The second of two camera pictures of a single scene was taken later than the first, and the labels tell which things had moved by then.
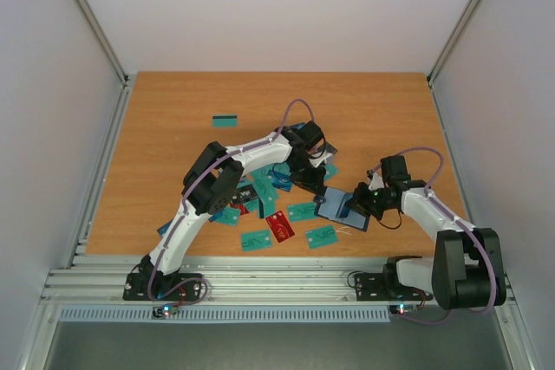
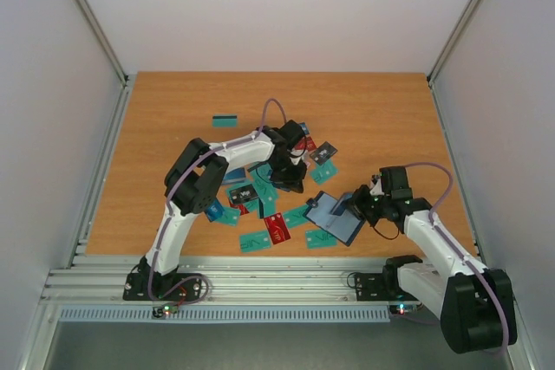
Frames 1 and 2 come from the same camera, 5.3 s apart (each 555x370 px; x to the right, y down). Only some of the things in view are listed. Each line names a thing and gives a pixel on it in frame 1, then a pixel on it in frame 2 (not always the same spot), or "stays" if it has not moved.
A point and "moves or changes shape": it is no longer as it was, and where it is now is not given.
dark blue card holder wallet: [338, 207] moves or changes shape
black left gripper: [310, 185] -> [294, 184]
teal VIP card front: [256, 240] stays
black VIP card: [244, 194] stays
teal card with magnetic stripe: [225, 120] stays
